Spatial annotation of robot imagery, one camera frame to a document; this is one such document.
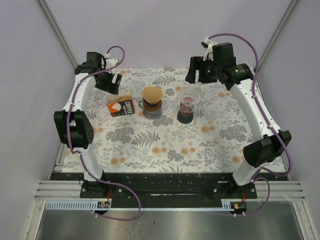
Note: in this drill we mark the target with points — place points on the orange coffee filter box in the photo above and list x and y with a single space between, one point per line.
122 108

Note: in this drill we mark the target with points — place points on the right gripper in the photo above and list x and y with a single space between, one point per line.
195 64

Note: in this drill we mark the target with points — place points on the brown filters in box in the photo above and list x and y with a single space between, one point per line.
122 96

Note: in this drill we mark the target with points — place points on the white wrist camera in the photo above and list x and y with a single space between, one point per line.
208 45
111 63

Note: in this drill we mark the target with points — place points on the white slotted cable duct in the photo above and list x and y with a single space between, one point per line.
91 205

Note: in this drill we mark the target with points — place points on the floral patterned table mat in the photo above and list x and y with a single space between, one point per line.
212 142

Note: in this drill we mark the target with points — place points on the brown paper coffee filter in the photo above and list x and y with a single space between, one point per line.
152 94

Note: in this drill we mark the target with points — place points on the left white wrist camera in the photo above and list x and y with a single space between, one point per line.
111 63

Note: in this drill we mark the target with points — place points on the clear plastic dripper cone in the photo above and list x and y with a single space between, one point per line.
188 99

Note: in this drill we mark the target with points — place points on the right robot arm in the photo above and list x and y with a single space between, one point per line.
269 138

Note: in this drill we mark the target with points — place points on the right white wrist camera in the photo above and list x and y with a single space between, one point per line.
208 45

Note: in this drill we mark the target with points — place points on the dark grey red-rimmed cup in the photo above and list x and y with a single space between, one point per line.
185 114

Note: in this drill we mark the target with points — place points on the aluminium frame rail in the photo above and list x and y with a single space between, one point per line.
57 32

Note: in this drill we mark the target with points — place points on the grey glass carafe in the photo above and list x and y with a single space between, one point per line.
151 111

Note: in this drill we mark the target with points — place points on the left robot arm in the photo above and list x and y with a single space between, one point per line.
72 124

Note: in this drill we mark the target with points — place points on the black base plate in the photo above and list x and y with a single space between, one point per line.
208 185

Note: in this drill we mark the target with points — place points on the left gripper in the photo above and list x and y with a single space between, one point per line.
111 87

